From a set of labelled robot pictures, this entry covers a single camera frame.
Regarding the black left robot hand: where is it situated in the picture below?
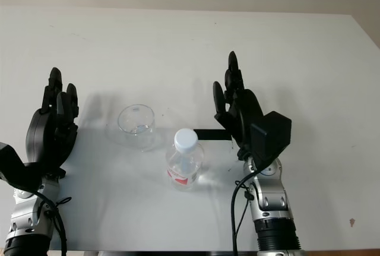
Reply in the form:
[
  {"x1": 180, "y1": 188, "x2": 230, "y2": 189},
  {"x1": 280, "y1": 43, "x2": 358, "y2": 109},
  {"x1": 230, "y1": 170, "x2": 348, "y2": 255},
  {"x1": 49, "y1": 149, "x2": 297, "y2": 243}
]
[{"x1": 24, "y1": 67, "x2": 80, "y2": 177}]

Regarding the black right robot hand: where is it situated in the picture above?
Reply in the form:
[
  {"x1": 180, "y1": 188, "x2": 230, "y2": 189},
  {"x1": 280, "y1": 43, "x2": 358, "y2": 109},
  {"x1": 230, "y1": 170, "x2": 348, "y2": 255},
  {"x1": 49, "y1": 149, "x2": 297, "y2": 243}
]
[{"x1": 212, "y1": 50, "x2": 267, "y2": 157}]

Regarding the clear water bottle red label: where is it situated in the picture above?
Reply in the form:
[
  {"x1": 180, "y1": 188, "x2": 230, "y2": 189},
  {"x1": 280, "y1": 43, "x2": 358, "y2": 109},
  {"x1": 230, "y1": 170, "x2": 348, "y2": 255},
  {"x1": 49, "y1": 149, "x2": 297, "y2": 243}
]
[{"x1": 164, "y1": 128, "x2": 206, "y2": 192}]

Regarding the clear glass cup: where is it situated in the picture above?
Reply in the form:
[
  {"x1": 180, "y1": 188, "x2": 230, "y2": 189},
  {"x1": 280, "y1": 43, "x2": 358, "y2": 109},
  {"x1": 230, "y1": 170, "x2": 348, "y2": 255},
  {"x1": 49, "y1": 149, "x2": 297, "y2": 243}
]
[{"x1": 116, "y1": 104, "x2": 157, "y2": 153}]

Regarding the black tape rectangle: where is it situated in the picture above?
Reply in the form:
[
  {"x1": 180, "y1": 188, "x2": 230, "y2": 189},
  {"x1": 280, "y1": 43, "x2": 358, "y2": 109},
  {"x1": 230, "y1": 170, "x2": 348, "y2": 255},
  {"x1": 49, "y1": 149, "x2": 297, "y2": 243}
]
[{"x1": 194, "y1": 129, "x2": 232, "y2": 142}]

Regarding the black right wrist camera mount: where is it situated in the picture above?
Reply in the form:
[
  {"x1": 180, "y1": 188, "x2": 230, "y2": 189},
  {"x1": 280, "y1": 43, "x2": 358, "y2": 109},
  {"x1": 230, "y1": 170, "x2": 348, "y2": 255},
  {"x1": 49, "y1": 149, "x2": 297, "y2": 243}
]
[{"x1": 249, "y1": 110, "x2": 293, "y2": 162}]

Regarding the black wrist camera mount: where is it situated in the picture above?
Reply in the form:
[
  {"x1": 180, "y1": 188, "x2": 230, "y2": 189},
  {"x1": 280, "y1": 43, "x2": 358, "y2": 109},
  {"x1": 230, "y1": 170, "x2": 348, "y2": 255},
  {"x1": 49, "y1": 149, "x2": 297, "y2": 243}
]
[
  {"x1": 0, "y1": 141, "x2": 44, "y2": 192},
  {"x1": 249, "y1": 110, "x2": 293, "y2": 162}
]

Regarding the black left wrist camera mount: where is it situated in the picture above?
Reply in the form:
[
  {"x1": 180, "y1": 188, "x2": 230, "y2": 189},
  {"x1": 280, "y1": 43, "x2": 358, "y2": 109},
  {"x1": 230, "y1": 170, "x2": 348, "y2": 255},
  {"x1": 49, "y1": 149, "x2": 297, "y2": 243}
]
[{"x1": 0, "y1": 141, "x2": 44, "y2": 192}]

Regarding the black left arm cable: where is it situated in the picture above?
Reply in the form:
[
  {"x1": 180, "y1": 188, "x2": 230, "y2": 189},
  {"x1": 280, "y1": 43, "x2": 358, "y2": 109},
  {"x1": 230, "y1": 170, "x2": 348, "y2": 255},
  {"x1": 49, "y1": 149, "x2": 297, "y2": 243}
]
[{"x1": 28, "y1": 189, "x2": 73, "y2": 256}]

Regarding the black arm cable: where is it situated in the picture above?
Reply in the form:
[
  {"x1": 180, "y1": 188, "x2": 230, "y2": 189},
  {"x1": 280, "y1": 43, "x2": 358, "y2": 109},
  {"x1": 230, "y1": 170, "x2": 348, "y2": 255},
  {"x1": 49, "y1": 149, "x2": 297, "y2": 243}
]
[
  {"x1": 232, "y1": 163, "x2": 265, "y2": 256},
  {"x1": 28, "y1": 189, "x2": 73, "y2": 256}
]

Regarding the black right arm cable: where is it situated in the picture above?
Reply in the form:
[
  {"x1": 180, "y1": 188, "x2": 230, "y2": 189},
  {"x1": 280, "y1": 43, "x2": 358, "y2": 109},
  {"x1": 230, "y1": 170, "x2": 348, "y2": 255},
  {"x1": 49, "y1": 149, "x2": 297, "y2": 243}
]
[{"x1": 232, "y1": 163, "x2": 265, "y2": 256}]

